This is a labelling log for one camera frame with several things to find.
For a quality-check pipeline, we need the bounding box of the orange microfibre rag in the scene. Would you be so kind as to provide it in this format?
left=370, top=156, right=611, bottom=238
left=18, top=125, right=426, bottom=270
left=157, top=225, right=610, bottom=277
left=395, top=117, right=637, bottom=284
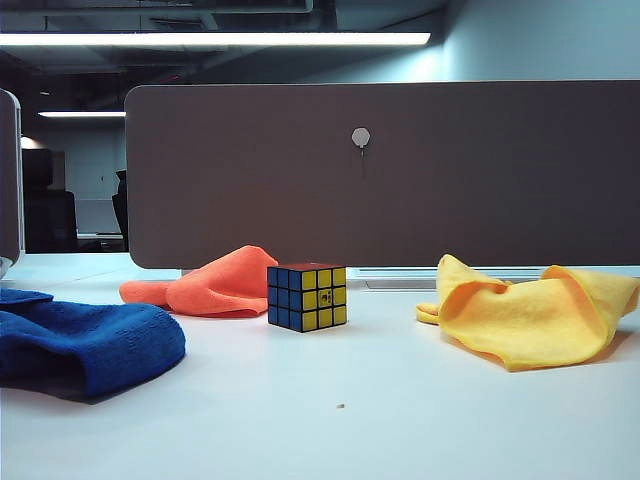
left=119, top=244, right=280, bottom=319

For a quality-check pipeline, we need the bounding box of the Rubik's cube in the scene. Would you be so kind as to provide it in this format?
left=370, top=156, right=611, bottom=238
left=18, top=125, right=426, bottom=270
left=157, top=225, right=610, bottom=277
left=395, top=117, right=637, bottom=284
left=266, top=261, right=349, bottom=334

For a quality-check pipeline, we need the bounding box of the yellow microfibre rag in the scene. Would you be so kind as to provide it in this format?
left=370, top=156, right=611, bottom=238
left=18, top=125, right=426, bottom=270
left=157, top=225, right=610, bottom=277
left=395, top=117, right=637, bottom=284
left=415, top=253, right=640, bottom=373

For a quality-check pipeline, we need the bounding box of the blue terry rag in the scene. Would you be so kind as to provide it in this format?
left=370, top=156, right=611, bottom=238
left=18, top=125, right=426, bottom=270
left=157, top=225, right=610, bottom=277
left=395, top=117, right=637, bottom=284
left=0, top=288, right=187, bottom=400

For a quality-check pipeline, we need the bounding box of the grey desk divider panel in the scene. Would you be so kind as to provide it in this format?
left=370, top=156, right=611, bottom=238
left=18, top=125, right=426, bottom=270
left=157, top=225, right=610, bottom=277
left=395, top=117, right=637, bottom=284
left=124, top=79, right=640, bottom=271

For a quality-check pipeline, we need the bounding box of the dark narrow chair back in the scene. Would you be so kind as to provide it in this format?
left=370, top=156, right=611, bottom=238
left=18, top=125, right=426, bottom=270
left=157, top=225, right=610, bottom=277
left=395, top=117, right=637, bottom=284
left=111, top=169, right=130, bottom=251

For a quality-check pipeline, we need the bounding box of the long ceiling light strip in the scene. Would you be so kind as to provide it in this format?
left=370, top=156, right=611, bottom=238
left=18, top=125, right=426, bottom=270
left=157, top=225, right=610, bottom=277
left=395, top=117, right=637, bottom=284
left=0, top=31, right=432, bottom=47

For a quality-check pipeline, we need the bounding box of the short ceiling light strip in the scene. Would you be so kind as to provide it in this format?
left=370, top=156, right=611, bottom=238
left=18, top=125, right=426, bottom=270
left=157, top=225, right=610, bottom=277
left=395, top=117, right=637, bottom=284
left=37, top=110, right=127, bottom=119

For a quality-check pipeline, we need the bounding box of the black office chair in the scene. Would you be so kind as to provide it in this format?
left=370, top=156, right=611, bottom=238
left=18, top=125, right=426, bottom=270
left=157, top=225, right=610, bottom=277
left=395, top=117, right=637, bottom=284
left=22, top=148, right=80, bottom=254

